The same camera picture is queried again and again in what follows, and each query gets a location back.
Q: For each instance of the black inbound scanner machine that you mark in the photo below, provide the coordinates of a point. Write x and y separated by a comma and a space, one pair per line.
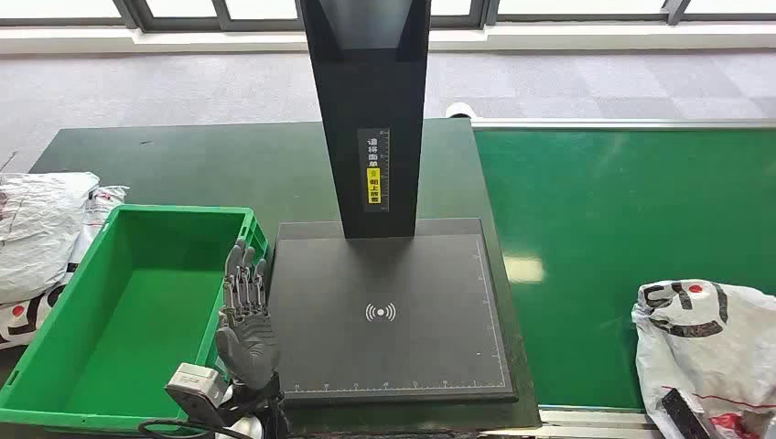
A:
388, 339

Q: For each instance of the plain grey parcel bag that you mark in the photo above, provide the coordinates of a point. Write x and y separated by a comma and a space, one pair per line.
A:
36, 230

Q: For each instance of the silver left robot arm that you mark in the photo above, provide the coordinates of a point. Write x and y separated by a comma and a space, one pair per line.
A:
267, 415

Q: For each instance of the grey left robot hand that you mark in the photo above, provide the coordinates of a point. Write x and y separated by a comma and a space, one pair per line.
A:
251, 345

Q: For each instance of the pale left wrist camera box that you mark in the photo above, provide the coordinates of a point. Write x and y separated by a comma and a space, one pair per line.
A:
195, 385

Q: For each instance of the green conveyor belt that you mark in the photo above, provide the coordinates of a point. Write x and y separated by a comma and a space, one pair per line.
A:
606, 212

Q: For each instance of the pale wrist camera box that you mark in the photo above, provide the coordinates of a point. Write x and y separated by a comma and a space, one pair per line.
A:
195, 385
684, 417

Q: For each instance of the parcel bag black-red print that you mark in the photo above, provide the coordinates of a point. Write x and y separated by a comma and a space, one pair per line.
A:
709, 351

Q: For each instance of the flat parcel bag black lettering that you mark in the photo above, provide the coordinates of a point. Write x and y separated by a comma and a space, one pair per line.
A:
97, 212

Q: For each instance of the green plastic crate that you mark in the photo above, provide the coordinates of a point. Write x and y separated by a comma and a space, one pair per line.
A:
139, 327

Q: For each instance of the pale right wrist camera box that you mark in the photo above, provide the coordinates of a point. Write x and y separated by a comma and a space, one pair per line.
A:
684, 417

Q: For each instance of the white conveyor roller end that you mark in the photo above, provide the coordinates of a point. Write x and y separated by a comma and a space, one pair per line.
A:
459, 110

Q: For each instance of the dark window frame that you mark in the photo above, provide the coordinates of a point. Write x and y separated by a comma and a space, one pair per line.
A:
176, 21

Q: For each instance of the aluminium conveyor side rail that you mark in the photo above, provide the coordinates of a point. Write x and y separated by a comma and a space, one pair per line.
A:
624, 123
582, 421

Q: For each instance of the dark green table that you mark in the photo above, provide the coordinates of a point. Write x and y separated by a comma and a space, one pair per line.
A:
242, 163

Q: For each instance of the black yellow instruction label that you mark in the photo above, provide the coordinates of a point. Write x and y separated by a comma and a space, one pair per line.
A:
374, 169

